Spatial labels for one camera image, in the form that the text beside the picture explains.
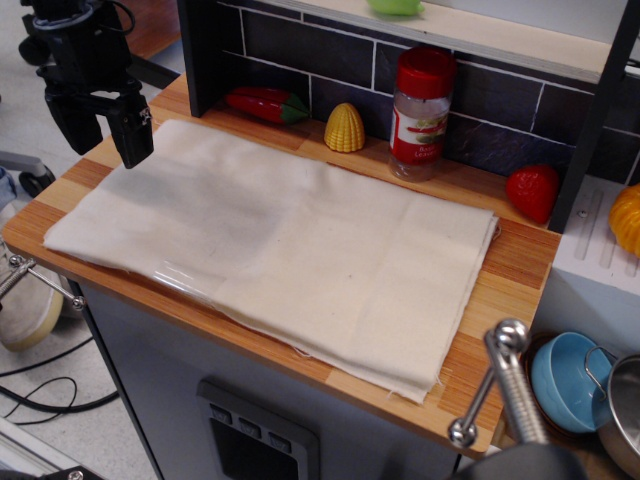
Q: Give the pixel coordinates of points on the red-lidded spice jar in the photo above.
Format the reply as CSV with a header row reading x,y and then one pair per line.
x,y
422,101

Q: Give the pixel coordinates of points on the red toy chili pepper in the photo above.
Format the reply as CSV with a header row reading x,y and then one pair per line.
x,y
270,104

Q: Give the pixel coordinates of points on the green toy on shelf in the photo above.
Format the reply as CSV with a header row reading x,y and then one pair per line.
x,y
397,7

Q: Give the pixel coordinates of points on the red toy strawberry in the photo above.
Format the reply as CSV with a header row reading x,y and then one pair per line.
x,y
533,191

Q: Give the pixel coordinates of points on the cream cloth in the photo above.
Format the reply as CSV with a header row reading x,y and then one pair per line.
x,y
366,276

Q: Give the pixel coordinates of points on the yellow toy corn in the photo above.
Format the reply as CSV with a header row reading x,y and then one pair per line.
x,y
344,132

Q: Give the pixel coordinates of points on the grey oven control panel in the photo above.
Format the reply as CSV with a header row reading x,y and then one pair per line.
x,y
249,441

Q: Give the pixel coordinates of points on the white toy sink unit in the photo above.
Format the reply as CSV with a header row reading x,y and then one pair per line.
x,y
593,285

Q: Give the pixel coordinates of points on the blue plastic bowl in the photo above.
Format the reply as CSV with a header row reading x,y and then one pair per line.
x,y
569,376

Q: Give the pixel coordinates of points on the dark shelf frame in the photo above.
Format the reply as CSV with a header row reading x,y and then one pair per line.
x,y
521,94

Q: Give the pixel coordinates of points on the metal clamp handle left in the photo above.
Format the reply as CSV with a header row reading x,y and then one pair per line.
x,y
21,268

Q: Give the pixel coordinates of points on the metal clamp screw right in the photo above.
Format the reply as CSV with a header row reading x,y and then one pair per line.
x,y
504,345

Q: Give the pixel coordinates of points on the orange toy pumpkin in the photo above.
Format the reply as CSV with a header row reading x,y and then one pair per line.
x,y
624,219

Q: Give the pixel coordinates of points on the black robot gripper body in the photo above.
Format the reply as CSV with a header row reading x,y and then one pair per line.
x,y
88,75

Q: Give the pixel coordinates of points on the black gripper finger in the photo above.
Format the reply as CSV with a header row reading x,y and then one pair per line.
x,y
130,122
78,125

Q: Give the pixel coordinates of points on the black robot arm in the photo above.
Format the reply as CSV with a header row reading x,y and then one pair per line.
x,y
82,10

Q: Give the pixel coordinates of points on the steel pot with handle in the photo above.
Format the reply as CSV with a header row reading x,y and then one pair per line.
x,y
615,408

